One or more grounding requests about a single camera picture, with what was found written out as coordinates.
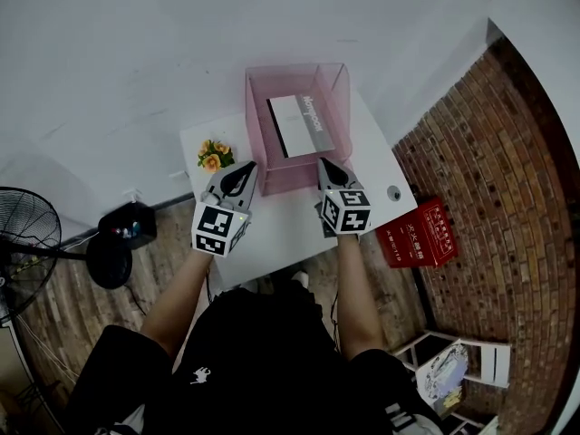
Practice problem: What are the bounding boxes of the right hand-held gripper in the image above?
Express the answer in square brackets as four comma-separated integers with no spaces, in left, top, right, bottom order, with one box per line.
[314,157,373,240]

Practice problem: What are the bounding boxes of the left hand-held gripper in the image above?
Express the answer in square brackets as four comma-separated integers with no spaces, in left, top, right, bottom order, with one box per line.
[190,160,259,259]

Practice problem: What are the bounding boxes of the pink transparent plastic box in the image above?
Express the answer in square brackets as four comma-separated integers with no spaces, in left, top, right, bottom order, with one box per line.
[245,63,356,198]

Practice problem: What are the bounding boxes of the white book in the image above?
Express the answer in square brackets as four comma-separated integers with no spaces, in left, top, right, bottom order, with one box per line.
[266,92,338,160]

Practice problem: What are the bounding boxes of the person's left forearm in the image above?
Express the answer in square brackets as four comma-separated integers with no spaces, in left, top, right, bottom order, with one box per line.
[139,250,215,358]

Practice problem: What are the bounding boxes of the person's right forearm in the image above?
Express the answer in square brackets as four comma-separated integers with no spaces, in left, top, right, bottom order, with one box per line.
[333,232,384,363]

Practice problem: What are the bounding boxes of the person's left hand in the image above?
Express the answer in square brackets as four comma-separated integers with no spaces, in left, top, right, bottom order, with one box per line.
[200,189,234,210]

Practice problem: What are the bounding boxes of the orange artificial flowers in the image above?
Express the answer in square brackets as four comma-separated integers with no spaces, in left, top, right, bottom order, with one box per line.
[196,139,237,173]

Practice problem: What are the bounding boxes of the red fire equipment box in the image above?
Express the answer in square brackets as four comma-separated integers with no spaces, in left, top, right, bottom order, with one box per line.
[374,195,460,270]

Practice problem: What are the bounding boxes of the black box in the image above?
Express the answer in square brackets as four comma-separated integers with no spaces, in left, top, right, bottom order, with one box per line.
[97,201,158,250]

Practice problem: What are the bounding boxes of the person's black shirt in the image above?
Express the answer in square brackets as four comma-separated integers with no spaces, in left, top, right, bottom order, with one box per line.
[63,282,443,435]

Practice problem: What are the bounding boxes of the black standing fan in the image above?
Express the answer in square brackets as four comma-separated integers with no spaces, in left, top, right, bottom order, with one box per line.
[0,186,134,329]

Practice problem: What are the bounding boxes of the painted canvas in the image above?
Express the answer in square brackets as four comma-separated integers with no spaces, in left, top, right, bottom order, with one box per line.
[415,342,470,419]

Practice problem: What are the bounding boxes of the white wooden chair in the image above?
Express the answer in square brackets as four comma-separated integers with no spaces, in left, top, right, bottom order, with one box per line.
[392,329,512,430]

